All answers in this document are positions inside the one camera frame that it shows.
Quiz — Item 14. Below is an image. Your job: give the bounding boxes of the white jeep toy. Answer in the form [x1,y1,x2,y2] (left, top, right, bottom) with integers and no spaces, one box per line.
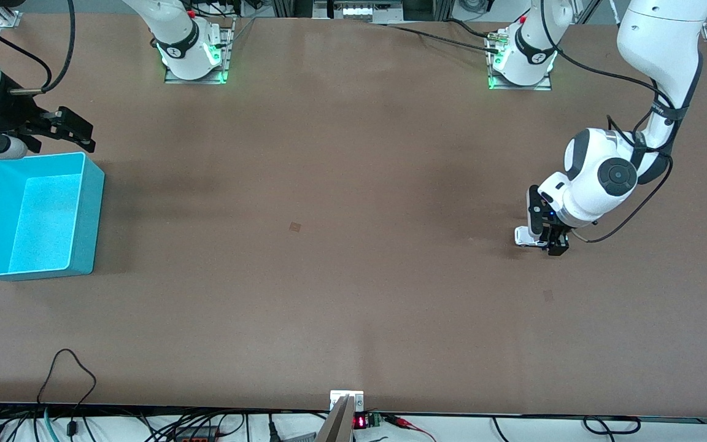
[514,226,549,248]

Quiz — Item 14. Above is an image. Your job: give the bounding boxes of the turquoise plastic bin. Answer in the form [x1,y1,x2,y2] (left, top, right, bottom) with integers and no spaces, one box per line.
[0,152,106,282]

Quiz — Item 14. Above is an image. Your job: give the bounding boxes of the white power strip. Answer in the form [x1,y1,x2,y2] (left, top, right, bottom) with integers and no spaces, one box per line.
[328,2,404,20]

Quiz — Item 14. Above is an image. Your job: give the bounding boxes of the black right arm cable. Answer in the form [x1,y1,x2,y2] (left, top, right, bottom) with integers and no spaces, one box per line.
[9,0,75,96]
[0,5,52,93]

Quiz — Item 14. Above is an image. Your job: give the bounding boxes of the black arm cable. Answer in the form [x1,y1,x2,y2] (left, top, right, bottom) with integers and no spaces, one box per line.
[538,0,676,244]
[9,0,75,96]
[0,5,52,93]

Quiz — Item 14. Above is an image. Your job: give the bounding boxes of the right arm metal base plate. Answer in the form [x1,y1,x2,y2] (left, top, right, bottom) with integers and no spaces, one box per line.
[164,17,234,85]

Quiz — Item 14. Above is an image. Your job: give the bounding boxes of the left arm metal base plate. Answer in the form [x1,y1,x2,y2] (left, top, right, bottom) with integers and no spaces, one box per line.
[485,31,552,91]

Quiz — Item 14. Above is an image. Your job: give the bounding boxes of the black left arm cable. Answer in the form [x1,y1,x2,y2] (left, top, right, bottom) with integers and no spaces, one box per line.
[538,0,676,244]

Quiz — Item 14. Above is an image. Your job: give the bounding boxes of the black coiled cable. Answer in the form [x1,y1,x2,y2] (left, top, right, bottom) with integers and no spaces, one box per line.
[582,416,642,436]

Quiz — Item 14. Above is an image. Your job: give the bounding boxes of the black base power cable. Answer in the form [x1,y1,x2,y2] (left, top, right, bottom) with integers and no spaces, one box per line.
[383,23,500,55]
[444,18,498,40]

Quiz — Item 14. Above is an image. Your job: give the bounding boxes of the red clip lead wires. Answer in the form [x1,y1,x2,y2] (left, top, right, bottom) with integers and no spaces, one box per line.
[383,414,438,442]

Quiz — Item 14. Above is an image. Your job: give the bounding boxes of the thin black looped cable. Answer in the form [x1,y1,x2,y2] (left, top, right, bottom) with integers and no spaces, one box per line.
[37,349,97,438]

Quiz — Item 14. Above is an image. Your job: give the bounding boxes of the aluminium frame rack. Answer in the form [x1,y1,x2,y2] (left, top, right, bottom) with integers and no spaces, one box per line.
[271,0,456,24]

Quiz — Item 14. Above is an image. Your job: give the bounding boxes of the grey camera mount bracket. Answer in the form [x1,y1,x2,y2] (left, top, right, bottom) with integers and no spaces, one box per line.
[315,390,365,442]

